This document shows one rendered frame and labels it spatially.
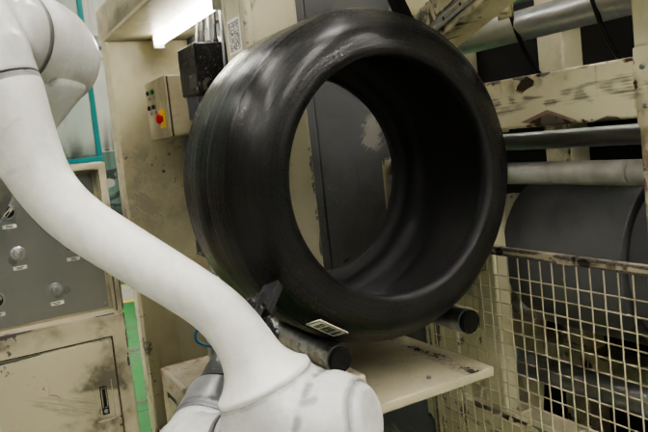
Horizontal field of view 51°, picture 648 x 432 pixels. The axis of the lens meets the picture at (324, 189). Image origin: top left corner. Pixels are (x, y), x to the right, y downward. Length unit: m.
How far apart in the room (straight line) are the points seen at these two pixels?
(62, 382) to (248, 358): 1.12
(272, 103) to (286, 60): 0.08
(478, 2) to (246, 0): 0.48
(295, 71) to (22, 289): 0.95
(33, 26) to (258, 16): 0.71
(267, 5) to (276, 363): 0.97
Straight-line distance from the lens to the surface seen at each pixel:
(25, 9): 0.87
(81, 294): 1.78
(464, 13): 1.48
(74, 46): 0.94
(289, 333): 1.28
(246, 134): 1.05
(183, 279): 0.69
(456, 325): 1.30
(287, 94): 1.06
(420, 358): 1.42
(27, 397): 1.76
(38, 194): 0.77
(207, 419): 0.77
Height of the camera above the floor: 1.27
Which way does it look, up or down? 4 degrees down
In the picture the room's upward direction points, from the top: 6 degrees counter-clockwise
